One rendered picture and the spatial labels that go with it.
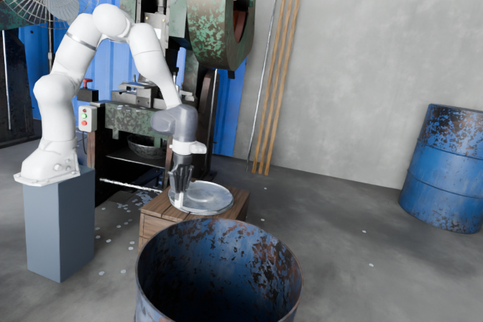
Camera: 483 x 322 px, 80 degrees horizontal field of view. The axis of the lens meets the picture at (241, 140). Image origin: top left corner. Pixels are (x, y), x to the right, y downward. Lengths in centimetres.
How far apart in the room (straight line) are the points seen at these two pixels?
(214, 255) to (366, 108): 228
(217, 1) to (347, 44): 175
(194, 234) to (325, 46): 229
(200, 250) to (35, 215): 71
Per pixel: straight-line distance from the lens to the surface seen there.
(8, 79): 315
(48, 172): 128
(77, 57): 122
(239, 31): 202
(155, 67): 113
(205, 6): 142
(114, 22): 112
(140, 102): 178
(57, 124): 127
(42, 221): 141
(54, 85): 118
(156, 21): 183
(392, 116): 306
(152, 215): 125
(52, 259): 147
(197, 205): 126
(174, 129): 109
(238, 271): 106
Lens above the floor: 97
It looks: 15 degrees down
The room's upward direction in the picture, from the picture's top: 9 degrees clockwise
